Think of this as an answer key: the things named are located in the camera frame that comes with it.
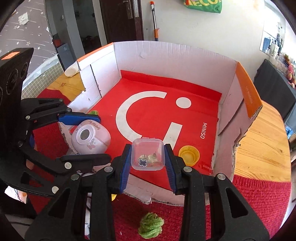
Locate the white and orange cardboard box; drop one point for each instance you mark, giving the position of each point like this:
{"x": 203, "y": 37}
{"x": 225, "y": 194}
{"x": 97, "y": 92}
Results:
{"x": 161, "y": 58}

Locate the red knitted mat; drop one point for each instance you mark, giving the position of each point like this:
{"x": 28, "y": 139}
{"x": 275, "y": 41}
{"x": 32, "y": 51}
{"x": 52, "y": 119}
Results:
{"x": 261, "y": 204}

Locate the green bag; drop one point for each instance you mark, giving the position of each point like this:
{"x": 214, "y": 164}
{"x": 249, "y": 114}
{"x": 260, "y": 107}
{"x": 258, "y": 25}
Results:
{"x": 203, "y": 5}

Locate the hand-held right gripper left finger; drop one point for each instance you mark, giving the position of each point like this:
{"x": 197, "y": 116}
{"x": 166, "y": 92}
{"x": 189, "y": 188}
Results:
{"x": 123, "y": 169}

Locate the black cloth covered table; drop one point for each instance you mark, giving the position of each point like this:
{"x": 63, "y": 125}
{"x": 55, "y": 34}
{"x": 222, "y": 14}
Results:
{"x": 270, "y": 85}

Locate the pink round device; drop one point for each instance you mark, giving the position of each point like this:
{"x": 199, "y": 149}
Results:
{"x": 97, "y": 136}

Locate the green yarn pom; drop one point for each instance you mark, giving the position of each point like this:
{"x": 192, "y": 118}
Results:
{"x": 150, "y": 226}
{"x": 93, "y": 112}

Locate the grey cabinet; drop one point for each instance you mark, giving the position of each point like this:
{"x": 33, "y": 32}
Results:
{"x": 66, "y": 54}

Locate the dark wooden door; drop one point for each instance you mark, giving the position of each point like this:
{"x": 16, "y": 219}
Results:
{"x": 120, "y": 20}

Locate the cluttered table dark cloth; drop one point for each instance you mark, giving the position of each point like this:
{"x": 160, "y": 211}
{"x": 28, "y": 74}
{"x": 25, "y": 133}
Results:
{"x": 275, "y": 46}

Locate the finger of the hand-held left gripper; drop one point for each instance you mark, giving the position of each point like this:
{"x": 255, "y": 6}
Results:
{"x": 78, "y": 117}
{"x": 69, "y": 163}

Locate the yellow plastic cup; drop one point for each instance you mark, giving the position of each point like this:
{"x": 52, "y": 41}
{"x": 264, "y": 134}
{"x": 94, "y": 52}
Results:
{"x": 189, "y": 155}

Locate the grid cutting mat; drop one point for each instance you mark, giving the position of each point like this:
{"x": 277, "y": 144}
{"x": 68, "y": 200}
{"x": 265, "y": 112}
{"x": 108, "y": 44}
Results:
{"x": 44, "y": 78}

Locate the white tissue roll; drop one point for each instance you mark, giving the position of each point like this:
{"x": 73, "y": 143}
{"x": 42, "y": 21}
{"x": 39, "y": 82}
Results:
{"x": 71, "y": 70}

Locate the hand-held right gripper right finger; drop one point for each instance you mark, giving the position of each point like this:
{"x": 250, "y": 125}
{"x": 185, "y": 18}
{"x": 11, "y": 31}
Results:
{"x": 170, "y": 171}

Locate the small clear plastic box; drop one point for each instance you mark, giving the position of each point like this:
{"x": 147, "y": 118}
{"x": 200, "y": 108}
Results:
{"x": 148, "y": 148}

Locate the pink plush doll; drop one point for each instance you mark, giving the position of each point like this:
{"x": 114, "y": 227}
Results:
{"x": 291, "y": 69}

